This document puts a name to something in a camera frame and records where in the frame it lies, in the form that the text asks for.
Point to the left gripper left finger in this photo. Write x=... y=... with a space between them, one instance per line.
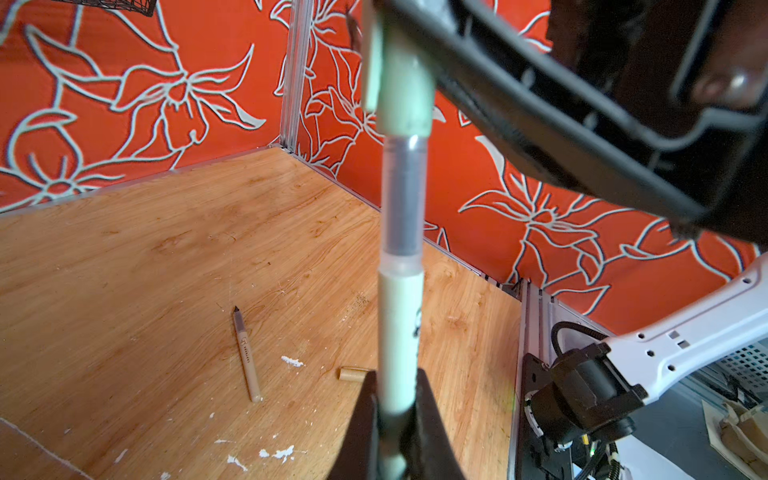
x=358 y=454

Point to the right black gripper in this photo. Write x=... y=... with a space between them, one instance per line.
x=660 y=106

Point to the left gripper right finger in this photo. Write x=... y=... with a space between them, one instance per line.
x=433 y=456

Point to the tan pen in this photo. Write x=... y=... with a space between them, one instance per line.
x=247 y=357

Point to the light green pen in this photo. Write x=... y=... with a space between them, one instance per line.
x=400 y=294

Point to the light green pen cap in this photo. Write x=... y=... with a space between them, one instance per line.
x=397 y=88

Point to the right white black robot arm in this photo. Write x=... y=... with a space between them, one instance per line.
x=595 y=389

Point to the tan pen cap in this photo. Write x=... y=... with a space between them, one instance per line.
x=352 y=374

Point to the black wire mesh basket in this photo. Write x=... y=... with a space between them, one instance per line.
x=144 y=7

